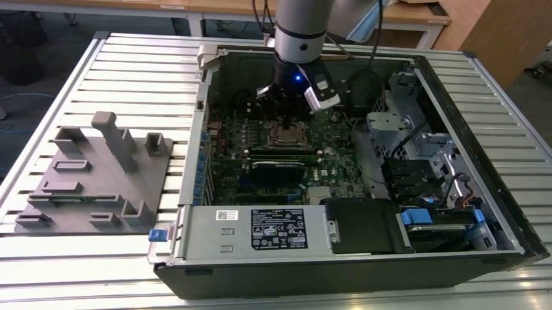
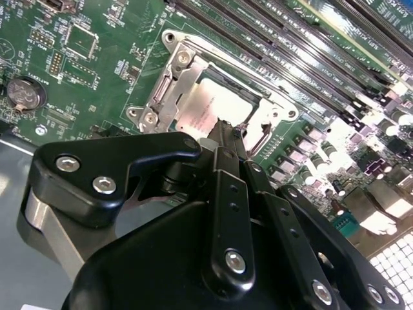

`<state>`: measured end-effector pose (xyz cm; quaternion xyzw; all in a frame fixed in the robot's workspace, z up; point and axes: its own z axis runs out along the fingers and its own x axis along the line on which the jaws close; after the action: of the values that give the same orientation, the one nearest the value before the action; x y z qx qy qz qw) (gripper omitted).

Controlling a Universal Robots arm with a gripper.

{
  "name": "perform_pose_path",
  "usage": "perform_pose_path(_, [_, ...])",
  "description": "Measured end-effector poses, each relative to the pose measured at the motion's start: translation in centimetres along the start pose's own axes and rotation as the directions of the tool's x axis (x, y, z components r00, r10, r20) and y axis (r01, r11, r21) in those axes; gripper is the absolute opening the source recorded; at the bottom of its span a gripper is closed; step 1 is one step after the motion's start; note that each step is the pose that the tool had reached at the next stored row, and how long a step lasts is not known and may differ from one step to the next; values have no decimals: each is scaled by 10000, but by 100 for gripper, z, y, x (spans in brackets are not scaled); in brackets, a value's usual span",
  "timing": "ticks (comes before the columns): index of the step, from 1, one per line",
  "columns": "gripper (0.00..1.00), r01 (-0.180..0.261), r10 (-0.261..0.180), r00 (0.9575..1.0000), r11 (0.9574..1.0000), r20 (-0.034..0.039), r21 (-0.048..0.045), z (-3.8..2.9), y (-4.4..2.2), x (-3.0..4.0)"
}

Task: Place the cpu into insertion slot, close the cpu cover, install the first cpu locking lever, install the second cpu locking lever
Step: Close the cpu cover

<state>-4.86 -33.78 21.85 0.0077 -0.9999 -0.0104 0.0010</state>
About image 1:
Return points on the silver-topped CPU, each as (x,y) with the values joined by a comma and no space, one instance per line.
(296,135)

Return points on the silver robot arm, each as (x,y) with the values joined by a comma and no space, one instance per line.
(302,29)

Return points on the CPU socket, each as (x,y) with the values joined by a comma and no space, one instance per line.
(288,147)

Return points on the black drive bay cover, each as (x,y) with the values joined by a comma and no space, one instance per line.
(362,226)

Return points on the green RAM stick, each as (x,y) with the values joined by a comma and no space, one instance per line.
(73,200)
(284,158)

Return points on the grey case release latch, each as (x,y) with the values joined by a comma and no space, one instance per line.
(205,56)

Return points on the black graphics card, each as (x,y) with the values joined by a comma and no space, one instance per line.
(278,174)

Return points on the silver metal drive cage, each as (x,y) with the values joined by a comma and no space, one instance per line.
(387,122)

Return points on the green motherboard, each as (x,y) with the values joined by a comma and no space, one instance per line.
(340,168)

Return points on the silver chipset heatsink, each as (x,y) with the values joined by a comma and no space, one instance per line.
(320,192)

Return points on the black plastic fan housing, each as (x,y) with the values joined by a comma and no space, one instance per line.
(409,177)

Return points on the silver power supply unit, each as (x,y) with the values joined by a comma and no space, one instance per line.
(201,239)

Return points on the blue disk carrier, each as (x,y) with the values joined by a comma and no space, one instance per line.
(415,216)

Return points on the grey parts rack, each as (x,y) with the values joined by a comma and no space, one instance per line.
(107,193)

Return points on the blue plastic latch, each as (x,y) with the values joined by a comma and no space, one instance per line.
(156,235)

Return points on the wooden cabinet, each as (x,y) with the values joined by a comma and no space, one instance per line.
(495,32)

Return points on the black hard disk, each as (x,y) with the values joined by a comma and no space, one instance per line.
(435,237)

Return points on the black PC case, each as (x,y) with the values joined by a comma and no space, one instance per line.
(302,281)

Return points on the small blue clip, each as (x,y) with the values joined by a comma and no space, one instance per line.
(477,215)

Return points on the chair base with wheels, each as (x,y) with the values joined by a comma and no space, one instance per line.
(542,68)

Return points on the black office chair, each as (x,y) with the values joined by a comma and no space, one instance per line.
(21,48)

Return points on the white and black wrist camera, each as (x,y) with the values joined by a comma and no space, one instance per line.
(323,90)

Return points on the wooden desk white frame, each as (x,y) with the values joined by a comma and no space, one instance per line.
(409,16)
(128,2)

